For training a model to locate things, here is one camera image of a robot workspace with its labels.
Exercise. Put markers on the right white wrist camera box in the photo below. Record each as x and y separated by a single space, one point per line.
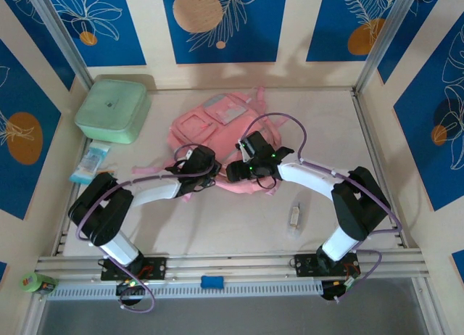
243 152

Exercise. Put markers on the blue white tissue packet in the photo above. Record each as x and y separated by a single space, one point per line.
88 162

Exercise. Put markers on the pink backpack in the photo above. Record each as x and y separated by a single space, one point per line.
224 132

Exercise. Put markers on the aluminium front rail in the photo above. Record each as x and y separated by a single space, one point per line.
232 264

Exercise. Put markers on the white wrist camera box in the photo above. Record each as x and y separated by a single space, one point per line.
188 154
243 152

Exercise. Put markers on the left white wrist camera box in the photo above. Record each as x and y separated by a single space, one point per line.
188 154

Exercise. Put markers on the green tape roll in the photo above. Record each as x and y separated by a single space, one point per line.
34 281

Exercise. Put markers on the small clear plastic bottle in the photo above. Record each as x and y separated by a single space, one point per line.
295 215

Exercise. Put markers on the mint green square case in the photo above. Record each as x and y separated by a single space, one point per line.
110 110

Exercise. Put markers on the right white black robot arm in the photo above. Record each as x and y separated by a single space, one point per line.
311 175

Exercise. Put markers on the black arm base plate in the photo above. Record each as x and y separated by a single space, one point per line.
156 268
306 264

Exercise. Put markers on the blue sponge block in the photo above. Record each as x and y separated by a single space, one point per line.
212 281

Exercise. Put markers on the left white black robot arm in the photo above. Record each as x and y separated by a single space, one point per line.
156 191

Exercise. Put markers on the aluminium frame post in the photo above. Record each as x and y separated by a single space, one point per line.
61 41
380 37

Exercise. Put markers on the black controller box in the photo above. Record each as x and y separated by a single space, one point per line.
127 289
331 289

